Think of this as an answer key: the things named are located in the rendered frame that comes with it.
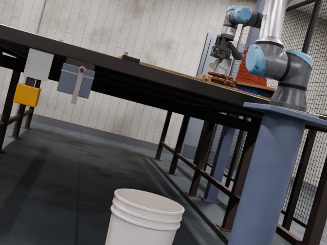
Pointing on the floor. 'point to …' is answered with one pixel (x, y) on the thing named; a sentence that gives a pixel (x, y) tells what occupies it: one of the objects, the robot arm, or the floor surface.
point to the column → (268, 174)
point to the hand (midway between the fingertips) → (220, 75)
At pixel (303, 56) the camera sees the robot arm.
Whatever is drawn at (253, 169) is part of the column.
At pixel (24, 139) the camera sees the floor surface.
